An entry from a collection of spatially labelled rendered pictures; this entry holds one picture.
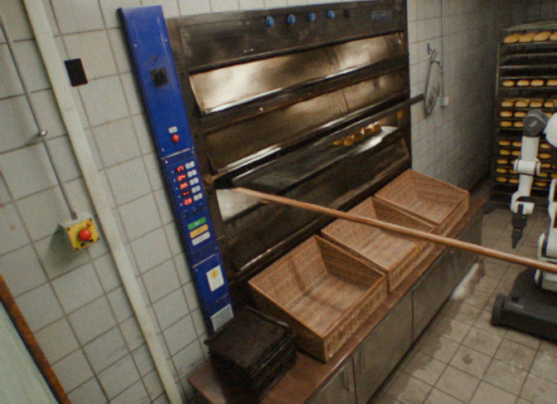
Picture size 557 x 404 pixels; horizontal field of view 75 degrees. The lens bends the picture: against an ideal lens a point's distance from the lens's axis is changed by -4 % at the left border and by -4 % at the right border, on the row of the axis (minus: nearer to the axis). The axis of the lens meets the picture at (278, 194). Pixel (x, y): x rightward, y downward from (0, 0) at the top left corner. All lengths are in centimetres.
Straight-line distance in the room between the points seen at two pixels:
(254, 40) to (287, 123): 44
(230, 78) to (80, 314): 114
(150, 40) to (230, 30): 42
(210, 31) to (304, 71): 59
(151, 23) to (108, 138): 45
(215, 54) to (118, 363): 136
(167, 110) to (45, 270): 72
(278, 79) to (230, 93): 31
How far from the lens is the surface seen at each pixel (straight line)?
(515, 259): 145
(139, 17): 153
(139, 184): 155
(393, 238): 270
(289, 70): 202
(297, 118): 207
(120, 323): 170
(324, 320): 206
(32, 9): 143
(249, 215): 189
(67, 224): 142
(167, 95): 154
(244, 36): 185
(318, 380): 182
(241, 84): 179
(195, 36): 169
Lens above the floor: 197
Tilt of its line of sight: 23 degrees down
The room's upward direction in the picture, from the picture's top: 9 degrees counter-clockwise
